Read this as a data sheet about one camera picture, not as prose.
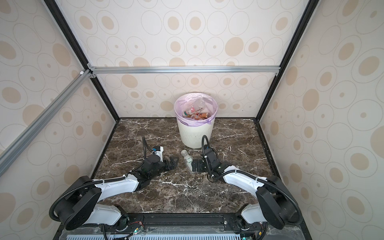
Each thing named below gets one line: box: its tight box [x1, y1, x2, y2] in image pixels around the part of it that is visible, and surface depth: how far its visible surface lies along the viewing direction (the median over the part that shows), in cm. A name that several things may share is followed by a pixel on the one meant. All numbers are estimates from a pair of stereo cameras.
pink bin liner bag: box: [174, 92, 218, 127], surface depth 96 cm
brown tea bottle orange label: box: [194, 112, 211, 120], surface depth 99 cm
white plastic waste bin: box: [177, 119, 216, 149], surface depth 91 cm
